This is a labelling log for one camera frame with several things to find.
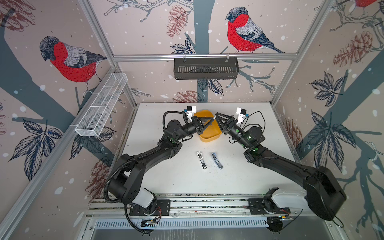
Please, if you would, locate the black wire basket shelf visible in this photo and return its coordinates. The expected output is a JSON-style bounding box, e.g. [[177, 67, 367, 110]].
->
[[174, 58, 239, 80]]

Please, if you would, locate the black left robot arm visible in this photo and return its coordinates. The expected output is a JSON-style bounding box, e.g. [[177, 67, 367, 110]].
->
[[103, 116, 214, 212]]

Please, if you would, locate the aluminium mounting rail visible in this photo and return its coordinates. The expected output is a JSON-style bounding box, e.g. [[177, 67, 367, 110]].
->
[[82, 195, 334, 234]]

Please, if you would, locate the yellow plastic tray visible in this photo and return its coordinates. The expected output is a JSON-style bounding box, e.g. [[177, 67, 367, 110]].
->
[[194, 110, 222, 143]]

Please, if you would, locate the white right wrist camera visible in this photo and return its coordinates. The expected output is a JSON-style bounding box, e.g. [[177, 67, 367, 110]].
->
[[235, 108, 249, 126]]

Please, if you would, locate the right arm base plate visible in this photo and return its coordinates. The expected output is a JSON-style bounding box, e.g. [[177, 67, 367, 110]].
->
[[245, 188, 291, 215]]

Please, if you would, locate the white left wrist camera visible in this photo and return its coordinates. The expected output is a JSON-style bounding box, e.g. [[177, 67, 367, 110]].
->
[[184, 106, 197, 124]]

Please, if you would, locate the white stapler top part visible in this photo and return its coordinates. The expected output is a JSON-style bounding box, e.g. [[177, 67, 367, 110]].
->
[[197, 151, 207, 170]]

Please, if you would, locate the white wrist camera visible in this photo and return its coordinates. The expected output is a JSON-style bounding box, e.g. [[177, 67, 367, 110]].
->
[[184, 106, 197, 124], [235, 108, 249, 126]]

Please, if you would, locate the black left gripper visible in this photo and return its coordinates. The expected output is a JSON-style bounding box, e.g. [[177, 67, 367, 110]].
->
[[175, 117, 213, 143]]

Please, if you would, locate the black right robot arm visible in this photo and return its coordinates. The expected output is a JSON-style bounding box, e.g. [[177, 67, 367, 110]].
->
[[215, 113, 347, 221]]

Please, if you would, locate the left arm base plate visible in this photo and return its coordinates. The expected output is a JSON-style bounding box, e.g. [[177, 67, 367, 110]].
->
[[129, 199, 171, 217]]

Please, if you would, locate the white wire mesh shelf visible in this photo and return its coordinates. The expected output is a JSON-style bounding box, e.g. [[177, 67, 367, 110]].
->
[[75, 73, 128, 137]]

